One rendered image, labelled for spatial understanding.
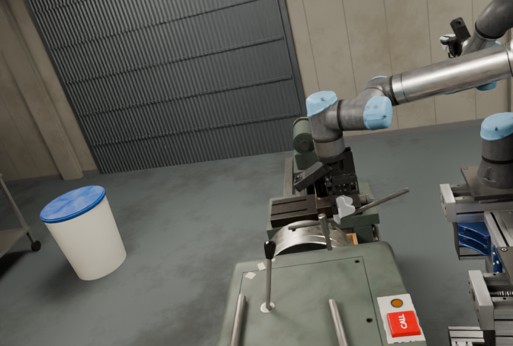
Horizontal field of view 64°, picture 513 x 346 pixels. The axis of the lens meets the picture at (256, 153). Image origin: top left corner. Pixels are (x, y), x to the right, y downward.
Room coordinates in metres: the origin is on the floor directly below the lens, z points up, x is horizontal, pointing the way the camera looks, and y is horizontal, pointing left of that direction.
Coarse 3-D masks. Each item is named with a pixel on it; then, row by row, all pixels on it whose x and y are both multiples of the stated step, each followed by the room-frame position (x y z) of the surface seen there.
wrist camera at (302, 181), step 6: (318, 162) 0.96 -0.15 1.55; (312, 168) 0.95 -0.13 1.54; (318, 168) 0.93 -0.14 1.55; (324, 168) 0.92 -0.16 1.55; (330, 168) 0.92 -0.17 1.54; (300, 174) 0.96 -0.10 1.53; (306, 174) 0.95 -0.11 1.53; (312, 174) 0.93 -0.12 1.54; (318, 174) 0.93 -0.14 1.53; (324, 174) 0.92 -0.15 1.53; (294, 180) 0.96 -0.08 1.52; (300, 180) 0.94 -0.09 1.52; (306, 180) 0.93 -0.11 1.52; (312, 180) 0.93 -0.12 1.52; (294, 186) 0.94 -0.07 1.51; (300, 186) 0.94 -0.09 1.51; (306, 186) 0.93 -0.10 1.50
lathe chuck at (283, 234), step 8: (296, 224) 1.18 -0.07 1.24; (280, 232) 1.19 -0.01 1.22; (288, 232) 1.16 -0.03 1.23; (296, 232) 1.14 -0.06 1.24; (304, 232) 1.12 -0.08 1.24; (312, 232) 1.12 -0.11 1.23; (320, 232) 1.12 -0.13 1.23; (336, 232) 1.14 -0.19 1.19; (272, 240) 1.20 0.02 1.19; (280, 240) 1.14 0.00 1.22; (336, 240) 1.09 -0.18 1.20; (344, 240) 1.12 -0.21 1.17
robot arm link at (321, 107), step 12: (312, 96) 0.94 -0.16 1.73; (324, 96) 0.92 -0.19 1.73; (336, 96) 0.93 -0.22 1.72; (312, 108) 0.92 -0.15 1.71; (324, 108) 0.90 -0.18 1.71; (336, 108) 0.90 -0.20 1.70; (312, 120) 0.92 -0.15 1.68; (324, 120) 0.90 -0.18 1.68; (336, 120) 0.89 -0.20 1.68; (312, 132) 0.93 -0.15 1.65; (324, 132) 0.91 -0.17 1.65; (336, 132) 0.91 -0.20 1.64
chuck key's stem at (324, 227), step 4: (320, 216) 0.95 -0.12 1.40; (324, 216) 0.94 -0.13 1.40; (320, 220) 0.94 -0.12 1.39; (324, 220) 0.94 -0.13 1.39; (324, 224) 0.94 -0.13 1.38; (324, 228) 0.94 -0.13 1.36; (328, 228) 0.94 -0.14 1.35; (324, 232) 0.94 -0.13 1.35; (328, 232) 0.94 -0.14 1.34; (324, 236) 0.95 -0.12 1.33; (328, 236) 0.94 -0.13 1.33; (328, 240) 0.94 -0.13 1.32; (328, 244) 0.94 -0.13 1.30; (328, 248) 0.94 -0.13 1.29; (332, 248) 0.95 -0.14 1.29
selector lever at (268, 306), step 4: (268, 260) 0.87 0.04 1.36; (268, 264) 0.86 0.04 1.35; (268, 268) 0.86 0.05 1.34; (268, 272) 0.85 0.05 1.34; (268, 276) 0.85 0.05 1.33; (268, 280) 0.85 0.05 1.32; (268, 284) 0.84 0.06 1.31; (268, 288) 0.84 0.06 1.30; (268, 292) 0.83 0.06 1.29; (268, 296) 0.83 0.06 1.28; (268, 300) 0.82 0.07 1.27; (264, 304) 0.83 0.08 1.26; (268, 304) 0.82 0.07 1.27; (272, 304) 0.83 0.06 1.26; (264, 308) 0.82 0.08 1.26; (268, 308) 0.82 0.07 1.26; (272, 308) 0.81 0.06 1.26; (264, 312) 0.81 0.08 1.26; (268, 312) 0.80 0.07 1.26
